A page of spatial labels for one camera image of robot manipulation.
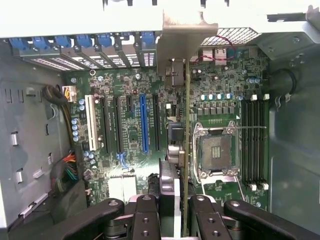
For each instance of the white expansion slot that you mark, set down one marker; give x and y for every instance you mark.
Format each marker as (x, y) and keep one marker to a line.
(91, 125)

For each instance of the thin metal locking lever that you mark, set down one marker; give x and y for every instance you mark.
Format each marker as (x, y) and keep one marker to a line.
(250, 128)

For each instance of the blue card retention clip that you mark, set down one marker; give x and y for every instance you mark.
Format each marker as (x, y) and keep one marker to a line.
(63, 41)
(147, 38)
(105, 39)
(19, 43)
(85, 40)
(41, 42)

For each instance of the blue expansion slot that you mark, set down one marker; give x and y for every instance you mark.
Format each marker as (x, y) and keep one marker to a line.
(144, 125)

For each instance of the short black expansion slot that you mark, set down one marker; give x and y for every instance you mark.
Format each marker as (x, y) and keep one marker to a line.
(129, 105)

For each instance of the silver open PC case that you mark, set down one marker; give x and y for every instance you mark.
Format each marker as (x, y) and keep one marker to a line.
(25, 125)

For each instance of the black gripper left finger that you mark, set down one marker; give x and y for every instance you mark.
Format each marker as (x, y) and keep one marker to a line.
(145, 220)

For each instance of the metal framed CPU socket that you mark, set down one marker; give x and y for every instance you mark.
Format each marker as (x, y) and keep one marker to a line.
(216, 150)

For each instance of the white power connector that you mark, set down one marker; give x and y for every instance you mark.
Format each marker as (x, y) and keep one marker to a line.
(69, 92)

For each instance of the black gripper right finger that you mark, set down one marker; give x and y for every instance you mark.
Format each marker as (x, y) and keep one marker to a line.
(210, 220)

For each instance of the vented metal slot cover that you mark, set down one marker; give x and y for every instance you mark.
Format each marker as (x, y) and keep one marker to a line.
(67, 62)
(45, 63)
(148, 58)

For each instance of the silver finned chipset heatsink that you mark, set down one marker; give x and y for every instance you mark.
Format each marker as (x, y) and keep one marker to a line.
(122, 186)

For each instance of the green Dell motherboard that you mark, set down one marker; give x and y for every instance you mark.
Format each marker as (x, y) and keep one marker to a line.
(130, 130)

